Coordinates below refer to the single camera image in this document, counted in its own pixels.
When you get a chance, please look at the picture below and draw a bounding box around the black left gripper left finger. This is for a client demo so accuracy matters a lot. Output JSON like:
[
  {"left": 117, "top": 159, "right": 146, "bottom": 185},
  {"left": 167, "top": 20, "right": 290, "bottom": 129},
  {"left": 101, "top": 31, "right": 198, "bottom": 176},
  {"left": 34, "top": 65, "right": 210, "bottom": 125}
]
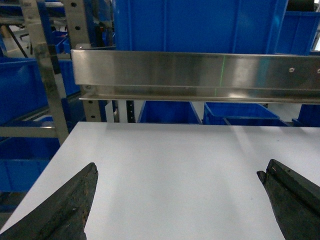
[{"left": 0, "top": 162, "right": 99, "bottom": 240}]

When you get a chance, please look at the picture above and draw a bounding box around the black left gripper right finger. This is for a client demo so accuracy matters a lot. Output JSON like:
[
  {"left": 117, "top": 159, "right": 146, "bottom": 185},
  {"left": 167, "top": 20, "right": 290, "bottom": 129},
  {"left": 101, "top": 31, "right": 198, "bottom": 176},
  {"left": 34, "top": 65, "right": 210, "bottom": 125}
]
[{"left": 256, "top": 159, "right": 320, "bottom": 240}]

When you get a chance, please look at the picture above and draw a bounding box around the large blue bin upper centre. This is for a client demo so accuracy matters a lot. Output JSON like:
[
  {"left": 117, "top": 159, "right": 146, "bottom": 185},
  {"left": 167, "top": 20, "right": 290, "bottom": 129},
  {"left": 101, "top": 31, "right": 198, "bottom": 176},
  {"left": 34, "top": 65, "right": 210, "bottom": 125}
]
[{"left": 112, "top": 0, "right": 288, "bottom": 55}]

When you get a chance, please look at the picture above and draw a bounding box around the blue bin below rail centre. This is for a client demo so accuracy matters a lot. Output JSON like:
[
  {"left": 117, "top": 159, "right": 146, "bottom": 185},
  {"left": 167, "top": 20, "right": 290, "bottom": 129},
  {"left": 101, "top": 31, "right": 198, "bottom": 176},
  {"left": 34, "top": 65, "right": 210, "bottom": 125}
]
[{"left": 202, "top": 102, "right": 280, "bottom": 125}]

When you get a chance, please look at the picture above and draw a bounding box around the blue bin below rail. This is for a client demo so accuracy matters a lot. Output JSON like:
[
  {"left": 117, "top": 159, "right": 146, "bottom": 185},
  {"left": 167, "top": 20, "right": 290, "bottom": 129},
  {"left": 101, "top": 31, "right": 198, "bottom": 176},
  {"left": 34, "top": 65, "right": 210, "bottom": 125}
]
[
  {"left": 137, "top": 100, "right": 202, "bottom": 125},
  {"left": 202, "top": 102, "right": 280, "bottom": 125}
]

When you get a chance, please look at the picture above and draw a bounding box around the blue bin below rail left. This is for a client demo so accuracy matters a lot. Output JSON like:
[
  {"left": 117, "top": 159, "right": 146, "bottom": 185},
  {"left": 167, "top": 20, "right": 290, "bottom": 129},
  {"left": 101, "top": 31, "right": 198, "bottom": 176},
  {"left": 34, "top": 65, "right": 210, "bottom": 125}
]
[{"left": 137, "top": 100, "right": 202, "bottom": 125}]

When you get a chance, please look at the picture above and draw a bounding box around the stainless steel shelf rail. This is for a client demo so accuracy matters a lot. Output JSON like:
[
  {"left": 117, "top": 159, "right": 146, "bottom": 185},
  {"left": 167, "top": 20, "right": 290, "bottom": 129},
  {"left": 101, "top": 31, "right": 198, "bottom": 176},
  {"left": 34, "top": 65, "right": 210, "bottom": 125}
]
[{"left": 71, "top": 49, "right": 320, "bottom": 104}]

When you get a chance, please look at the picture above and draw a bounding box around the stainless steel shelf frame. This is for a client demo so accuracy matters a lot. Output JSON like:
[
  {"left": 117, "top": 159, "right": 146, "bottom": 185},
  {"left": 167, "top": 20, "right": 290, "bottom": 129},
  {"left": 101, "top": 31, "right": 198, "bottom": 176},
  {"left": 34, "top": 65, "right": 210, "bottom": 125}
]
[{"left": 0, "top": 0, "right": 98, "bottom": 143}]

